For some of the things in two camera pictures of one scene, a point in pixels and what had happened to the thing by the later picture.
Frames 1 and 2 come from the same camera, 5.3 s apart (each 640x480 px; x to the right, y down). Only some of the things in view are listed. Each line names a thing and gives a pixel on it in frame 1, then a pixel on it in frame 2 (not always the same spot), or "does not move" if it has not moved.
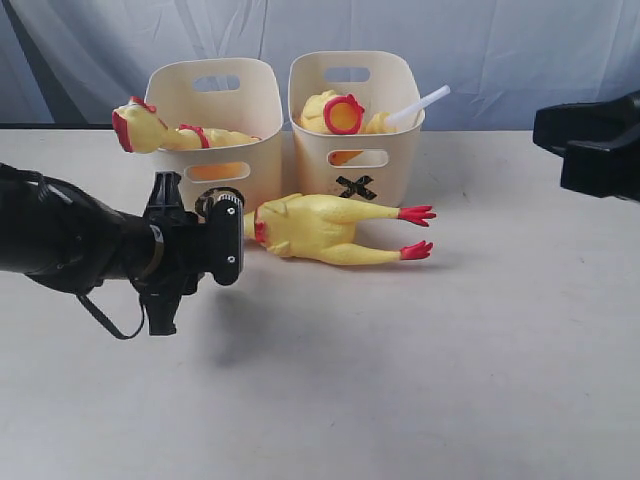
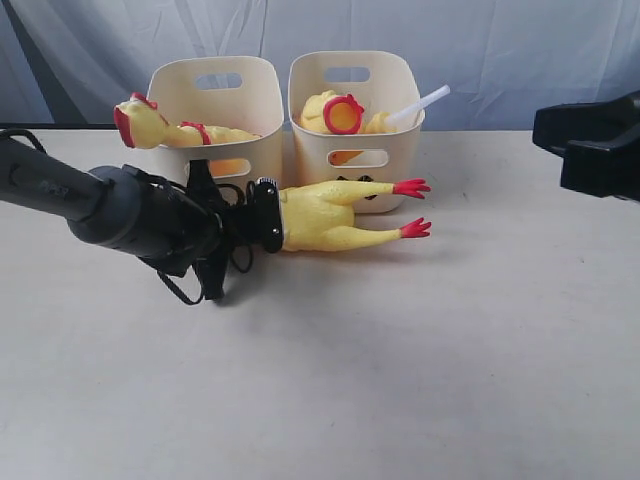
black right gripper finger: [602, 171] does not move
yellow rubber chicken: [321, 229] -> [320, 215]
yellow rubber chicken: [142, 130] does not move
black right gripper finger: [555, 127] does not move
